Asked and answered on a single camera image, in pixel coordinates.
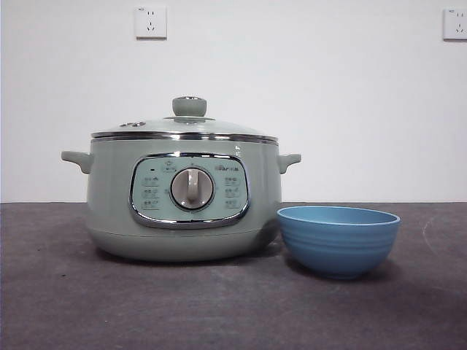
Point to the glass lid with green knob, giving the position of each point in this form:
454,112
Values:
189,107

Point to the white wall socket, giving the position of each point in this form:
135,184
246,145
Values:
456,23
151,22

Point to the blue ribbed bowl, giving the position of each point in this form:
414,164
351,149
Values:
339,244

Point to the pale green electric steamer pot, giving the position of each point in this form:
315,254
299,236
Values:
109,204

